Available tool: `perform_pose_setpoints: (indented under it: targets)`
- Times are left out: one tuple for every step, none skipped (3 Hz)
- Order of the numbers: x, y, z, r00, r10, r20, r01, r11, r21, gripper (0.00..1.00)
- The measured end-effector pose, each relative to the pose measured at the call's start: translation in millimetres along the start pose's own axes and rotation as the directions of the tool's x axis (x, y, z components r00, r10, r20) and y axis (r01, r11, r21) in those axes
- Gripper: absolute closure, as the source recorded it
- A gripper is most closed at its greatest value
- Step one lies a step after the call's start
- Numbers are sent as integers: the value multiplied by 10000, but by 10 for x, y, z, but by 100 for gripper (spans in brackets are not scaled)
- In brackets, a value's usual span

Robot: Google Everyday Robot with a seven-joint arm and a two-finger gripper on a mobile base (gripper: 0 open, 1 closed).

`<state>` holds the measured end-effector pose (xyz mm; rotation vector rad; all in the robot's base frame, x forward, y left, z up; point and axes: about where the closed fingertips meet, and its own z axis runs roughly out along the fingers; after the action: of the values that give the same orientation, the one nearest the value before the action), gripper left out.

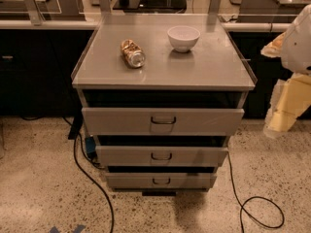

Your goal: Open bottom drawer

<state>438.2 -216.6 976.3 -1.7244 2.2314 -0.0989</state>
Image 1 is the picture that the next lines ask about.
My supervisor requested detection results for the blue box behind cabinet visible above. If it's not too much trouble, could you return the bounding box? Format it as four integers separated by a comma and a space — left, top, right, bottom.
85, 137, 96, 158

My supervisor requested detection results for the grey metal drawer cabinet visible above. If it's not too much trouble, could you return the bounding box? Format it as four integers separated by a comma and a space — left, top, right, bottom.
72, 14, 256, 193

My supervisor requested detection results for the grey middle drawer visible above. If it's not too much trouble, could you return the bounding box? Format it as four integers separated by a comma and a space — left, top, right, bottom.
96, 146, 227, 167

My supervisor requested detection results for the grey drawer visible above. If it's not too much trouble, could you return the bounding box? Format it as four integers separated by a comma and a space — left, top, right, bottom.
82, 108, 244, 136
106, 173, 216, 189
96, 146, 227, 167

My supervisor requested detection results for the grey bottom drawer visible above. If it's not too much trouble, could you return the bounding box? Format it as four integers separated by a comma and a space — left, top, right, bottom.
106, 173, 216, 189

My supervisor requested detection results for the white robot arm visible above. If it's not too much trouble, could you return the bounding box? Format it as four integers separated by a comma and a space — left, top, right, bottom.
260, 5, 311, 138

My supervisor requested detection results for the grey top drawer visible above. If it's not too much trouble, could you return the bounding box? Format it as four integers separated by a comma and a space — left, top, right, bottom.
82, 108, 244, 136

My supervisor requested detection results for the white ceramic bowl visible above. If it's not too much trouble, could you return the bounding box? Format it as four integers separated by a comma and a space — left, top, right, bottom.
167, 25, 200, 52

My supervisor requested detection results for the white horizontal rail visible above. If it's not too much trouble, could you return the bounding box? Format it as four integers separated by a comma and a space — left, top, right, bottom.
0, 18, 292, 33

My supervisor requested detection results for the black cable on left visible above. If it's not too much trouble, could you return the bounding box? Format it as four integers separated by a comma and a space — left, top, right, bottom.
19, 115, 116, 233

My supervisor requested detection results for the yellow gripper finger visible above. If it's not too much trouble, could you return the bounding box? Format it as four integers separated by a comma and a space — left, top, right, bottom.
263, 74, 311, 139
260, 32, 286, 58

